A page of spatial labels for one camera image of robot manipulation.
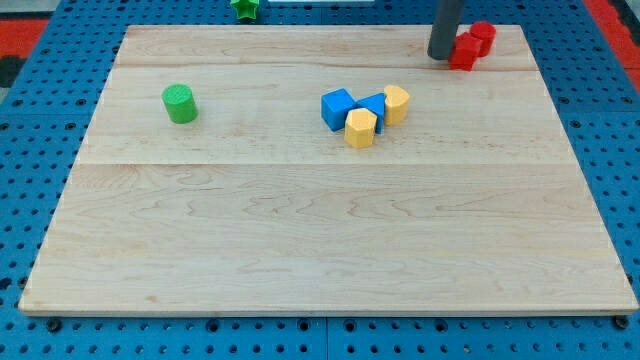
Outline light wooden board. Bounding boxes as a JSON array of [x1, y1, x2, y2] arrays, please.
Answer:
[[19, 25, 638, 317]]

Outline yellow hexagon block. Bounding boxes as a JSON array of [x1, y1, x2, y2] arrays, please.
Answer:
[[344, 108, 377, 149]]

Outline blue cube block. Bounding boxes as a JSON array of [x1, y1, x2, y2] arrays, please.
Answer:
[[321, 88, 356, 132]]

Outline blue triangle block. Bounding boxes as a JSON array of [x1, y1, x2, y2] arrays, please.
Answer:
[[356, 93, 385, 135]]

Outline yellow semicircle block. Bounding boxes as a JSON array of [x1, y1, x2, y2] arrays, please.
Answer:
[[384, 85, 411, 126]]

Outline green cylinder block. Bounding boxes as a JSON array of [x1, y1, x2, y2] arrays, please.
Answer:
[[161, 84, 199, 124]]

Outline green star block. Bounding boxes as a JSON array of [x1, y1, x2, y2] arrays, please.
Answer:
[[230, 0, 260, 20]]

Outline red cube block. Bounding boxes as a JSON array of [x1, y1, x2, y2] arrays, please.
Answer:
[[448, 32, 482, 71]]

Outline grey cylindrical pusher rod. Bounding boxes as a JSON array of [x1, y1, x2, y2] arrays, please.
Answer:
[[427, 0, 465, 61]]

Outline red cylinder block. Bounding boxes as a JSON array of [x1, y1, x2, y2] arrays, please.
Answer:
[[470, 21, 497, 57]]

